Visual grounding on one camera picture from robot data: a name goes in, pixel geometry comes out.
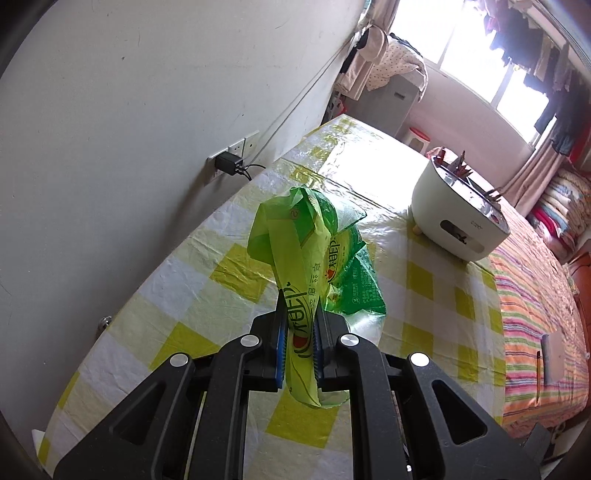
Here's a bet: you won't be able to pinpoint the stack of folded quilts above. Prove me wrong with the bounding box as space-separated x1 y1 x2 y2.
526 168 591 264

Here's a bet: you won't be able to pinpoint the striped bedsheet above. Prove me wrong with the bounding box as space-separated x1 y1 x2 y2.
489 198 591 439

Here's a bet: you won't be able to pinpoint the window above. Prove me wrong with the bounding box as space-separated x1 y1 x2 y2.
394 0 561 144

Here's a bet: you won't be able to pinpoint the yellow checked tablecloth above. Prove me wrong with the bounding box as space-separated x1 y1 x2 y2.
39 114 506 480

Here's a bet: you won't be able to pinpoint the green plastic snack bag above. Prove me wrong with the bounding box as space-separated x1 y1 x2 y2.
246 185 387 409

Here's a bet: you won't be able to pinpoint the black wall charger plug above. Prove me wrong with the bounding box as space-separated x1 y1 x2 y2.
206 131 260 183

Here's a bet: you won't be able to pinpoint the black charger cable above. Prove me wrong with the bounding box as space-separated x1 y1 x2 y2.
235 163 267 182

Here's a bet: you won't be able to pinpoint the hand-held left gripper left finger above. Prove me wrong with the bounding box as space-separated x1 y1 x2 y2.
53 295 289 480

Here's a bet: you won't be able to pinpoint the grey cabinet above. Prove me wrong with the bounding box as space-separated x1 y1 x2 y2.
353 76 419 137

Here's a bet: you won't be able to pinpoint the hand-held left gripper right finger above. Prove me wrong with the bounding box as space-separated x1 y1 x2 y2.
311 309 541 480

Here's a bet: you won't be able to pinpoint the pens in organizer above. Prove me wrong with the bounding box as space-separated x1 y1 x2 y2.
427 148 504 199

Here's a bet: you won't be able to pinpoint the beige hanging garments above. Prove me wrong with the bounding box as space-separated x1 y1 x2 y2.
337 25 393 100

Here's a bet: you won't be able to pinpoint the white desk organizer box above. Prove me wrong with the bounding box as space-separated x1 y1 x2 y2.
410 159 511 263

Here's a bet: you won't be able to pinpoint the spotted white cloth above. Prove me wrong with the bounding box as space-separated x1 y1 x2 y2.
365 41 430 100

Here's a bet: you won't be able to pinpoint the white wall cable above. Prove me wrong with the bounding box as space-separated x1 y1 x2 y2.
252 25 365 162

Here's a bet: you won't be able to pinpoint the beige curtain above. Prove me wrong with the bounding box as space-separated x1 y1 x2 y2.
501 134 571 208
367 0 402 33

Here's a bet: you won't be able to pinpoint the red white stool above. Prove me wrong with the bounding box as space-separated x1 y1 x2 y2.
406 128 431 151

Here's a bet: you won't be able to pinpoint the black charger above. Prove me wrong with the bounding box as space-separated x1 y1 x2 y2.
216 154 245 176

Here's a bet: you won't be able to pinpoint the row of hanging clothes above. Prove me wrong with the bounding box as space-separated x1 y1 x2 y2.
480 0 591 160

